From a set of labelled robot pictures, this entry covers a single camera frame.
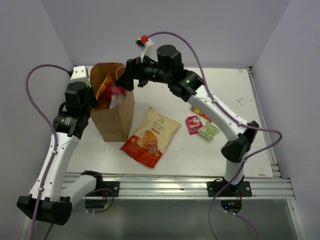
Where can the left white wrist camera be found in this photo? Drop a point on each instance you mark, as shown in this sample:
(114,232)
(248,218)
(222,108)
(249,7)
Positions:
(80,74)

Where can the orange Kettle chips bag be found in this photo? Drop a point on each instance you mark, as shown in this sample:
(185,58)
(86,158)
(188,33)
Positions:
(102,97)

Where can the pink silver chips bag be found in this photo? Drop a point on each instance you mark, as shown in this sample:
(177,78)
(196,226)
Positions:
(115,96)

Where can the cassava chips bag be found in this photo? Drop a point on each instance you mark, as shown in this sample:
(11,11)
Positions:
(151,138)

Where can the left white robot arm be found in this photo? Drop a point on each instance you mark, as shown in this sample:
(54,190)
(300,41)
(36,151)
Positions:
(47,201)

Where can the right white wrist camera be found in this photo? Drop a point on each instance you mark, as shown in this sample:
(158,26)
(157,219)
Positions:
(145,45)

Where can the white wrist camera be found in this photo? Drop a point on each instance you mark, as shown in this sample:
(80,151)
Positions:
(80,74)
(145,45)

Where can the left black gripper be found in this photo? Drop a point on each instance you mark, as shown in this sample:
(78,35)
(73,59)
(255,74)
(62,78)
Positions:
(90,91)

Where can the small pink candy packet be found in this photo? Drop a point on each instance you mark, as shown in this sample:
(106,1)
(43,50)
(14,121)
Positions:
(193,124)

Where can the colourful fruit candy packet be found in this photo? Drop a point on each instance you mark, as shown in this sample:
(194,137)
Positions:
(200,113)

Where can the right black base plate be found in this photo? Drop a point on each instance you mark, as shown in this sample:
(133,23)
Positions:
(242,189)

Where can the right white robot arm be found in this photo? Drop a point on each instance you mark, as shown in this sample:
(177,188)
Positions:
(190,87)

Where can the aluminium extrusion rail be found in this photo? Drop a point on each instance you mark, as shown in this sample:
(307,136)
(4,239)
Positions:
(161,187)

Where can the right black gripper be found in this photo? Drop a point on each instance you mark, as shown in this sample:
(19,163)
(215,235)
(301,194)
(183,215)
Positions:
(134,70)

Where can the brown paper bag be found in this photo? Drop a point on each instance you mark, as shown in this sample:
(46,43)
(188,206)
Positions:
(114,125)

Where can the small green candy packet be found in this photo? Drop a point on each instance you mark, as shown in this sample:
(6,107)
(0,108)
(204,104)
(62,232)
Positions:
(208,131)

